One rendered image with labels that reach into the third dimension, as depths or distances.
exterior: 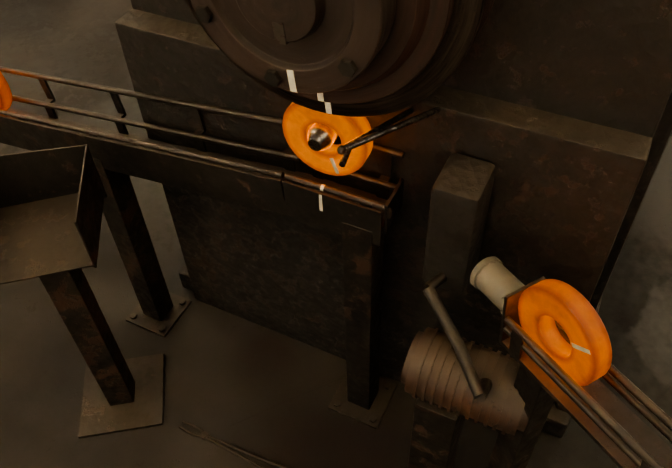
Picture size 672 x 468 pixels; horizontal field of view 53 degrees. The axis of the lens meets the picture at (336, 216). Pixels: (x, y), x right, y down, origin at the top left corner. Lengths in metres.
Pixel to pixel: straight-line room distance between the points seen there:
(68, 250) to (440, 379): 0.70
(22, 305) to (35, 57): 1.31
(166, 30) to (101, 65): 1.63
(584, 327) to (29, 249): 0.97
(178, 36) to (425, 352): 0.71
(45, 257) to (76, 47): 1.86
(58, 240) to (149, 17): 0.45
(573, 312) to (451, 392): 0.31
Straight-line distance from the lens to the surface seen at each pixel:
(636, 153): 1.07
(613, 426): 0.98
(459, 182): 1.07
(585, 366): 1.00
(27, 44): 3.21
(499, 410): 1.18
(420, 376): 1.19
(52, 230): 1.38
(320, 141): 1.08
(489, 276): 1.09
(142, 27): 1.35
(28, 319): 2.07
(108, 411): 1.82
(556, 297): 0.97
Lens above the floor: 1.53
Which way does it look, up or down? 46 degrees down
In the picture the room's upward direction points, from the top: 2 degrees counter-clockwise
